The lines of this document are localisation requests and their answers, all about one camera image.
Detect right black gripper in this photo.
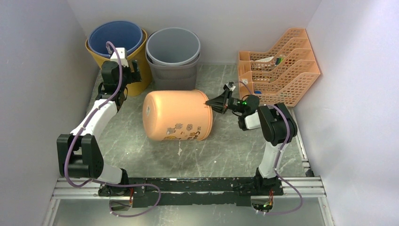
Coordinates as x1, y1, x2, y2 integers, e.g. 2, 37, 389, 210
204, 90, 246, 115

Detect orange plastic bin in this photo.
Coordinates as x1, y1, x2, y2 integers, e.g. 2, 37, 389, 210
143, 89, 213, 141

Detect grey mesh waste basket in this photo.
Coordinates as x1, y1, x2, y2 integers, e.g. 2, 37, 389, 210
146, 54, 200, 90

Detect grey smooth plastic bin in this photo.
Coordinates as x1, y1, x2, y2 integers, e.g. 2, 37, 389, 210
146, 27, 201, 66

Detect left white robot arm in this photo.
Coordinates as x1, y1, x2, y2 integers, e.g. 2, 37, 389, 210
56, 61, 141, 196

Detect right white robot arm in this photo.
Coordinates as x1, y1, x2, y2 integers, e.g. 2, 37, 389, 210
205, 89, 297, 195

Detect yellow plastic bin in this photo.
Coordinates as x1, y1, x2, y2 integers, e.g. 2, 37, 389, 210
85, 29, 152, 97

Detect blue plastic bin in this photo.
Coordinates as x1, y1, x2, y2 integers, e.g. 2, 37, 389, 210
88, 21, 144, 58

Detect orange plastic file rack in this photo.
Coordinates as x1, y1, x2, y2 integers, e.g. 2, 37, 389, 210
238, 27, 321, 107

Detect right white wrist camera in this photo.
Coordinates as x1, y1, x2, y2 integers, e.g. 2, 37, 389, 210
223, 81, 236, 92

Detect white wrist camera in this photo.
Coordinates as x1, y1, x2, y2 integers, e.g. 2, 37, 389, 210
223, 81, 236, 92
110, 48, 129, 67

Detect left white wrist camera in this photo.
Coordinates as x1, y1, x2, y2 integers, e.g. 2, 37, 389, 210
110, 48, 129, 67

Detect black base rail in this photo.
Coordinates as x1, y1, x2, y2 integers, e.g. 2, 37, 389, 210
98, 176, 283, 208

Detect aluminium frame rail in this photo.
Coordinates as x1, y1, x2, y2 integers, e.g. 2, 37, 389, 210
52, 177, 327, 200

